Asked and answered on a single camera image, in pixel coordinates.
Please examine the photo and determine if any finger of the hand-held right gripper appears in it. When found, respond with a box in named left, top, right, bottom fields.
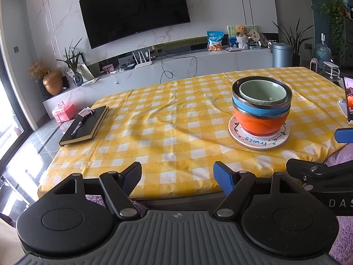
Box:
left=334, top=128, right=353, bottom=144
left=286, top=159, right=353, bottom=184

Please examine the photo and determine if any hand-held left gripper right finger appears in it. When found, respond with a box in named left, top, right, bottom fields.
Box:
left=214, top=161, right=312, bottom=220

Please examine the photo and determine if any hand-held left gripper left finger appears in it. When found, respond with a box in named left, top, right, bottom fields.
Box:
left=44, top=161, right=142, bottom=221

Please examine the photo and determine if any white fruit-painted plate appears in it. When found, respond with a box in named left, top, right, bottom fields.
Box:
left=228, top=114, right=290, bottom=149

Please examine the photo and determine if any orange steel-lined bowl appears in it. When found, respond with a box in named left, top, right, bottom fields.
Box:
left=233, top=106, right=291, bottom=137

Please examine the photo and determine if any blue steel-lined bowl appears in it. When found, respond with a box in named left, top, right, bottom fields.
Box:
left=232, top=76, right=293, bottom=116

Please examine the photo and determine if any green ceramic bowl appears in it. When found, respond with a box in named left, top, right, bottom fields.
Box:
left=239, top=80, right=287, bottom=105

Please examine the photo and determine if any phone on white stand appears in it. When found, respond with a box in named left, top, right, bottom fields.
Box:
left=338, top=98, right=349, bottom=123

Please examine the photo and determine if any smartphone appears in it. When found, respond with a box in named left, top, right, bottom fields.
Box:
left=343, top=76, right=353, bottom=123

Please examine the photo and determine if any purple shaggy rug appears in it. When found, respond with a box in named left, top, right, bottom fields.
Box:
left=85, top=146, right=353, bottom=265

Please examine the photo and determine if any yellow checked tablecloth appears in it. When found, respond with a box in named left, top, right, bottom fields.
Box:
left=38, top=66, right=353, bottom=199

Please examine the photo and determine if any black notebook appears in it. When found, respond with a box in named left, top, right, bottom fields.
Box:
left=59, top=105, right=110, bottom=146

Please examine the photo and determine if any white round stool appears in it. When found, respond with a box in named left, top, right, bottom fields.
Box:
left=323, top=61, right=340, bottom=82

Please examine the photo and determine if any black pen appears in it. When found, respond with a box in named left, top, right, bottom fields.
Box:
left=70, top=113, right=96, bottom=138

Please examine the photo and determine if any blue water jug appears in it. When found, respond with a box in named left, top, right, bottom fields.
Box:
left=315, top=43, right=331, bottom=67

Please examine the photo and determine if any potted long-leaf plant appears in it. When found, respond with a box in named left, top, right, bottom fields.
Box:
left=273, top=18, right=315, bottom=67

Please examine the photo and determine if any pink storage box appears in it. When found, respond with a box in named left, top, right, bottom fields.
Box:
left=52, top=102, right=75, bottom=123

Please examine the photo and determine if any grey metal trash can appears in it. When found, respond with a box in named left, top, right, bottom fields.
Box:
left=272, top=43, right=293, bottom=68

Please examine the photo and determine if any plant in blue glass vase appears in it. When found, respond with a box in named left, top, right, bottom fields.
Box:
left=56, top=37, right=84, bottom=87

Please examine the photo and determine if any white wifi router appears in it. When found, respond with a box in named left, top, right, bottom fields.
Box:
left=132, top=49, right=153, bottom=69

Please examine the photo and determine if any white marble tv cabinet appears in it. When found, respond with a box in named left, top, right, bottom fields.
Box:
left=43, top=48, right=276, bottom=120

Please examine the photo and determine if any white tote bag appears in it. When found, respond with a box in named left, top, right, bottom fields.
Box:
left=77, top=52, right=94, bottom=82

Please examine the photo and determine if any tall green leafy plant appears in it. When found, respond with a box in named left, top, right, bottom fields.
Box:
left=320, top=0, right=348, bottom=53

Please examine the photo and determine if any copper round vase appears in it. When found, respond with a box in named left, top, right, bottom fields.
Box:
left=43, top=70, right=64, bottom=96

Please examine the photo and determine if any blue snack bag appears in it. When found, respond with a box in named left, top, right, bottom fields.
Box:
left=207, top=31, right=224, bottom=51

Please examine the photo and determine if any dried flower bunch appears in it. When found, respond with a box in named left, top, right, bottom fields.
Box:
left=29, top=60, right=50, bottom=79

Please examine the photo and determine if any green painted canvas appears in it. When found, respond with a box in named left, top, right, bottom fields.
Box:
left=227, top=25, right=257, bottom=47

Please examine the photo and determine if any black power cable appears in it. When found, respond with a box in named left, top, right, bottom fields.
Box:
left=161, top=56, right=197, bottom=79

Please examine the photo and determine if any black wall television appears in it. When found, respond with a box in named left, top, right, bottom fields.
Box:
left=79, top=0, right=191, bottom=49

